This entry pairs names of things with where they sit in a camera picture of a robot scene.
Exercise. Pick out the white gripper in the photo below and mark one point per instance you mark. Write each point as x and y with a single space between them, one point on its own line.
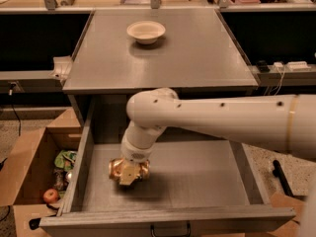
134 152

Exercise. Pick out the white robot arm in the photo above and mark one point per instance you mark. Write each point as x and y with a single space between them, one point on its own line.
281 123

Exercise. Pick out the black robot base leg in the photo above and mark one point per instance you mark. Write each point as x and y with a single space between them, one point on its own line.
278 173

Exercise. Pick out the open grey top drawer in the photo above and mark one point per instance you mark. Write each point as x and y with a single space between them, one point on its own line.
207 182

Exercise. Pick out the green snack bag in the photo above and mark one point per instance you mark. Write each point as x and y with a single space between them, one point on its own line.
65 160

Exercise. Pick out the red apple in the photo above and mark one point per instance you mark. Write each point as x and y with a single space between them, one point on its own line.
51 196

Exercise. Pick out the brown cardboard box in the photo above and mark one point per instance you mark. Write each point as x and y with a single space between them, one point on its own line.
28 171

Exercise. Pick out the grey metal cabinet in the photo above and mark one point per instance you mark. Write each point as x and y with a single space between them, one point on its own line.
195 52

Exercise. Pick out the white paper bowl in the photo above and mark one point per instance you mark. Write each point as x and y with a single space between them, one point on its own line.
146 32

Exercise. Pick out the white power strip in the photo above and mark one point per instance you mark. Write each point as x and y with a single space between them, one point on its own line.
292 66

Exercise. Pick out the black drawer handle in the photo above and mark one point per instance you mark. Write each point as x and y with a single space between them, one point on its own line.
171 229

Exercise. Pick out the white plastic bracket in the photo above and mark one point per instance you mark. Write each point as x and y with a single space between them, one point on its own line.
61 67

